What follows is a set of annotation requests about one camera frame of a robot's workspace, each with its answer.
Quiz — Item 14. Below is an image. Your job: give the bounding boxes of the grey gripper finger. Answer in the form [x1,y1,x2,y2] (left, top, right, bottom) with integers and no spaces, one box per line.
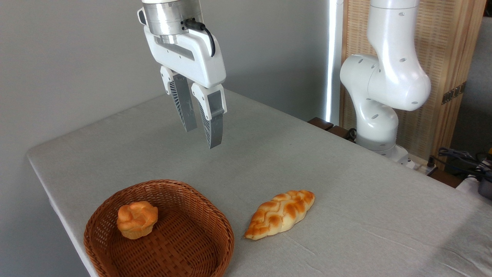
[160,65,198,132]
[191,83,228,149]

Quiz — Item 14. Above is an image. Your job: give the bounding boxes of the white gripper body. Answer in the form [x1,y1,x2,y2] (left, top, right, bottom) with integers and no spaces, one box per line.
[144,28,227,89]

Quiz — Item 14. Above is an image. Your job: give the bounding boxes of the long braided bread loaf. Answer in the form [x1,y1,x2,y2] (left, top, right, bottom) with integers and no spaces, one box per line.
[244,190,316,240]

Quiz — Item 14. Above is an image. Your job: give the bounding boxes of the round golden bread bun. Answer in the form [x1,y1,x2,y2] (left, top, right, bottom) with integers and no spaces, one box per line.
[116,201,159,240]

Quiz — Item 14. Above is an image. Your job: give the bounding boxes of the brown wicker basket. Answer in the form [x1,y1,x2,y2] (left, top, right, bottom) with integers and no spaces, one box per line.
[83,179,235,277]

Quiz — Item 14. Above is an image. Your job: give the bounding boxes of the grey tablecloth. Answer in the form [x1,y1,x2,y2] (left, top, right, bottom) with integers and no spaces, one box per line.
[26,89,492,277]

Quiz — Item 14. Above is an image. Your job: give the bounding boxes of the dark brown wooden block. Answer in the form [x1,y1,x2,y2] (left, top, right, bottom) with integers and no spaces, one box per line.
[307,117,334,131]
[327,125,356,142]

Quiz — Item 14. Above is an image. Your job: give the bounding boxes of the white power strip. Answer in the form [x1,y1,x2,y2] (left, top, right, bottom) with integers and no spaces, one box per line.
[407,155,439,176]

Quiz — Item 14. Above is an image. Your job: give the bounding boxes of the black metal screen hinge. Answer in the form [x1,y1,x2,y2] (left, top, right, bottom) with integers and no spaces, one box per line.
[441,81,467,105]

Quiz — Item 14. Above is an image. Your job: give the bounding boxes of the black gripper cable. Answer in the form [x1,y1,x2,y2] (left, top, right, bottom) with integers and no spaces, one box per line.
[184,18,216,58]

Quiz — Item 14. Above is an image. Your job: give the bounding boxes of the white vertical post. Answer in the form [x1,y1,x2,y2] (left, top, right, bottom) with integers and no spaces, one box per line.
[325,0,344,126]

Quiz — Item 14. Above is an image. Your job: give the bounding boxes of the black cable bundle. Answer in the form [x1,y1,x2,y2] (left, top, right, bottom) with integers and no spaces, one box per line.
[437,147,492,181]

